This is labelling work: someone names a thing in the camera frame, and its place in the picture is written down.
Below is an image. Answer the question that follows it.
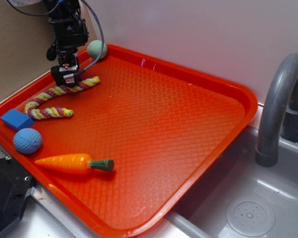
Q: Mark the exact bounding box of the black box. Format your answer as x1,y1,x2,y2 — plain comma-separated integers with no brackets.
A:
51,65,81,88

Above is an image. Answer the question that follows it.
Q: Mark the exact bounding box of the blue rectangular block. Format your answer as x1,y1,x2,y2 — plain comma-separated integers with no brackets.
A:
0,109,34,131

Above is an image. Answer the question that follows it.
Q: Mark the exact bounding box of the grey cable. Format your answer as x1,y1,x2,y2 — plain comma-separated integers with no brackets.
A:
4,0,105,77

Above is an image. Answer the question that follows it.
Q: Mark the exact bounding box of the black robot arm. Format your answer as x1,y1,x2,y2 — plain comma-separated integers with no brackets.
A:
43,0,88,71

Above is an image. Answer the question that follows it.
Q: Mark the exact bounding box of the blue textured ball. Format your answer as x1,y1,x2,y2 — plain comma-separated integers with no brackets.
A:
13,128,43,155

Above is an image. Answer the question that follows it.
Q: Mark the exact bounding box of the multicolour twisted rope toy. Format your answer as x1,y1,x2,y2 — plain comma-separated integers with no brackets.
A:
24,76,101,120

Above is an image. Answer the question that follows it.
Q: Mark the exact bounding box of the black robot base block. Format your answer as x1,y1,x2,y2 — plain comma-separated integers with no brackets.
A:
0,156,34,238

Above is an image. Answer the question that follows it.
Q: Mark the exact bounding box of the grey toy sink basin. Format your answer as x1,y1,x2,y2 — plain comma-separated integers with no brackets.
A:
167,127,298,238

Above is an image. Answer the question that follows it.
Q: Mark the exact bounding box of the green textured ball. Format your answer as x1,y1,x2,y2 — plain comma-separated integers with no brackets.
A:
87,40,108,60

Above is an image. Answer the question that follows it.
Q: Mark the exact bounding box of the orange toy carrot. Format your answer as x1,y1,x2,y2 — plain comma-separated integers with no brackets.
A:
35,153,115,175

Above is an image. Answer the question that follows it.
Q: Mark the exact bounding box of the brown cardboard panel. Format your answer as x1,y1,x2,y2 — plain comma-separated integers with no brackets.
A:
0,0,70,109

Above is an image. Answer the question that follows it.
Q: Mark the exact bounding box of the orange plastic tray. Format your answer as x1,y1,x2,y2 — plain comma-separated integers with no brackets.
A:
0,45,257,238

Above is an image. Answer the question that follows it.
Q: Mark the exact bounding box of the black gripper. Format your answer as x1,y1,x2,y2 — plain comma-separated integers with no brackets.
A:
46,14,88,71

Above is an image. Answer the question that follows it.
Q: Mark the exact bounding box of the grey toy faucet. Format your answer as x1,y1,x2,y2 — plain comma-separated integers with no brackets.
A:
255,53,298,167

